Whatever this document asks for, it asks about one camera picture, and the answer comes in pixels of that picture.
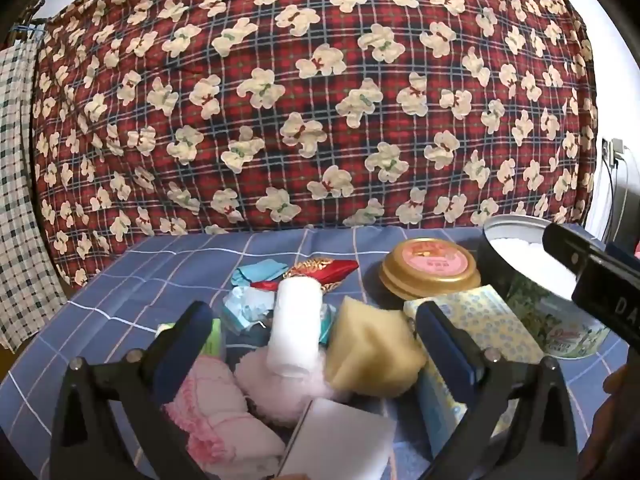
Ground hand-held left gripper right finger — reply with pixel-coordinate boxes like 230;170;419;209
415;301;593;480

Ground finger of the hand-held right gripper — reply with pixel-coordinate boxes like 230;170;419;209
542;222;608;273

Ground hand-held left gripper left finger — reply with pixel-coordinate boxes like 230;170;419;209
50;301;216;480

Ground round printed metal tin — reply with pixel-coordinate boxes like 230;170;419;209
477;214;613;360

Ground pink knitted cloth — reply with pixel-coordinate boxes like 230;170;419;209
162;355;286;480

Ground yellow sponge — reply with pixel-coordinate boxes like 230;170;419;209
325;296;427;398

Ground pink fluffy puff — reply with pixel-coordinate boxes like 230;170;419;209
235;345;351;428

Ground person's right hand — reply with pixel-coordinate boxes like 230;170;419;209
590;362;640;480

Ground green white packet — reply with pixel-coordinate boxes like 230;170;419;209
157;317;223;356

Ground crumpled teal wrapper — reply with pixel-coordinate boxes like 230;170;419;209
222;285;278;333

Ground yellow patterned tissue pack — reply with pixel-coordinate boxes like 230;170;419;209
402;284;546;461

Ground blue grid bedsheet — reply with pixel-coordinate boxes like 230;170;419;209
0;227;640;480

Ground gold jar with pink label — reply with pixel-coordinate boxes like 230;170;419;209
378;239;482;301

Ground flat teal wrapper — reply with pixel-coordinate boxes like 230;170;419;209
231;259;290;286

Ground white cotton roll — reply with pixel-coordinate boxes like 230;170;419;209
266;276;323;378

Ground white foam block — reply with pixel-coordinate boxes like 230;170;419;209
277;397;398;480

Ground red gold pouch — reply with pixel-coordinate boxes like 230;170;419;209
250;257;360;293

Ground green white checked cloth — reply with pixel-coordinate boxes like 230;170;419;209
0;37;68;353

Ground red plaid bear-print quilt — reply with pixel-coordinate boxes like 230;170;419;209
30;0;601;288

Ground clothes hangers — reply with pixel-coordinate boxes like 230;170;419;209
10;5;48;43

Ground grey cable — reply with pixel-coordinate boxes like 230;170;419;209
605;160;621;241

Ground white wall socket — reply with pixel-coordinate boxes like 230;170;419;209
602;137;633;171

